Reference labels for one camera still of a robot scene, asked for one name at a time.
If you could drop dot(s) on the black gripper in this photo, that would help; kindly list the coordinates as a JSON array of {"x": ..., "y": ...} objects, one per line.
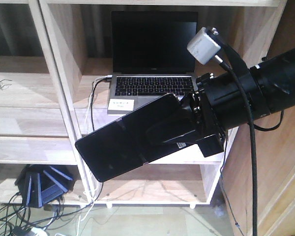
[{"x": 219, "y": 104}]

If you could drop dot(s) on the grey open laptop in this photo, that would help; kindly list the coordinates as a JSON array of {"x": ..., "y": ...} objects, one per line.
[{"x": 149, "y": 54}]

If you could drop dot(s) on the black smartphone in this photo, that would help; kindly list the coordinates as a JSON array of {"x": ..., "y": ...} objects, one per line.
[{"x": 144, "y": 135}]

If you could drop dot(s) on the white paper label left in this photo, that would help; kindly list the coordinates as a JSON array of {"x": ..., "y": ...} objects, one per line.
[{"x": 121, "y": 104}]

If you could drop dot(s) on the wooden shelf unit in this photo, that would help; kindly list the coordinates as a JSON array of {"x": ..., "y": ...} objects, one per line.
[{"x": 43, "y": 99}]

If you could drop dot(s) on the wooden wardrobe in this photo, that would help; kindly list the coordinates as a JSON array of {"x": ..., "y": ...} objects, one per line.
[{"x": 273, "y": 159}]

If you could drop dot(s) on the white power adapter on floor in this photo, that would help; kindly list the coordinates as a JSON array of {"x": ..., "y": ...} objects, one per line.
[{"x": 36, "y": 232}]

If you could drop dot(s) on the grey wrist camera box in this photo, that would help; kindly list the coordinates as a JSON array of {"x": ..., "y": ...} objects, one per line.
[{"x": 202, "y": 47}]

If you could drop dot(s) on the black bag on shelf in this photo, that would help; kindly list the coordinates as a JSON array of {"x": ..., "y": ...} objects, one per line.
[{"x": 41, "y": 184}]

